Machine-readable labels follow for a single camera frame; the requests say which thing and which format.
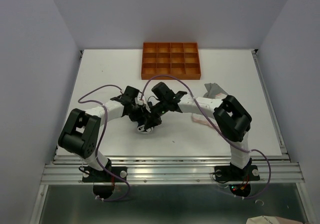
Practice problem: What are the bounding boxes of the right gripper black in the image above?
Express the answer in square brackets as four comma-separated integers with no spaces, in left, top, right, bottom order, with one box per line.
[142,99,169,131]

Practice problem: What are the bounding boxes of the navy blue underwear white trim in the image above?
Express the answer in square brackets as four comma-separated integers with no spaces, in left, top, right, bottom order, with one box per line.
[137,124,154,134]

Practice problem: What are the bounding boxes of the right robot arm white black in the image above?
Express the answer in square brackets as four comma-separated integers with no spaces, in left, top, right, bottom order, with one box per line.
[144,82,252,179]

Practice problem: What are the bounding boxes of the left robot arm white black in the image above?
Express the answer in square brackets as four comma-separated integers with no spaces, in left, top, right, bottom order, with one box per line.
[58,86,153,181]

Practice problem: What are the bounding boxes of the white pink grey underwear pile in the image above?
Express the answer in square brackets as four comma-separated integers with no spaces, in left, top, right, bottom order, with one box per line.
[191,83,228,128]

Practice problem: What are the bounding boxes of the orange compartment tray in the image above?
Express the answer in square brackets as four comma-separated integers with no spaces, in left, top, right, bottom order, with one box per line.
[140,42,202,80]

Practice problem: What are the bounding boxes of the white pink bag corner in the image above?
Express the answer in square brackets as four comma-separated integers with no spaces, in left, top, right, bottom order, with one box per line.
[246,215,301,224]

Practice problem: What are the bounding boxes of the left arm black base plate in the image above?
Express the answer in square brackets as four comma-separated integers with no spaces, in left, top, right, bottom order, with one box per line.
[79,166,128,183]

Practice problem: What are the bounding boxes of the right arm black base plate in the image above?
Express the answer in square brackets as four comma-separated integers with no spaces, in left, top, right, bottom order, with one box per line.
[213,165,260,183]

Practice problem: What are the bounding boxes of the aluminium rail frame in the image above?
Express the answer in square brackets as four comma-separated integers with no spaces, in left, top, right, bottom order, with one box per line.
[41,49,308,224]

